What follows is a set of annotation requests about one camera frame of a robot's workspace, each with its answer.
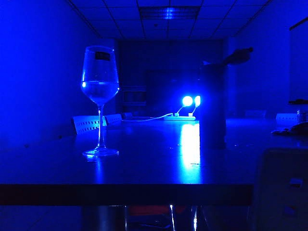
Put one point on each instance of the clear stemmed wine glass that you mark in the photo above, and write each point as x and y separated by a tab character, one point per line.
99	93

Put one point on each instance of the white power strip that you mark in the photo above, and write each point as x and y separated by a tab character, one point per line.
180	118

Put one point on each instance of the background shelf unit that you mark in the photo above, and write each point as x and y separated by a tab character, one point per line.
133	98

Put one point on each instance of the small white perforated chair back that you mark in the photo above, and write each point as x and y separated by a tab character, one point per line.
114	118

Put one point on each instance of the large white perforated chair back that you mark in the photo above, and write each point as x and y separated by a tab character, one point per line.
84	125

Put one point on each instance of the faint white chair back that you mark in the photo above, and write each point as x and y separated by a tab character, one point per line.
256	113

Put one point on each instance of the ceiling light panel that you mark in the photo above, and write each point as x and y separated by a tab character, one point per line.
169	13

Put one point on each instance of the shiny metal leg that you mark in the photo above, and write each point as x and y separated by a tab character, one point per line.
195	217
172	217

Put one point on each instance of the dark wall board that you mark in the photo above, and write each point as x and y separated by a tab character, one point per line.
299	62

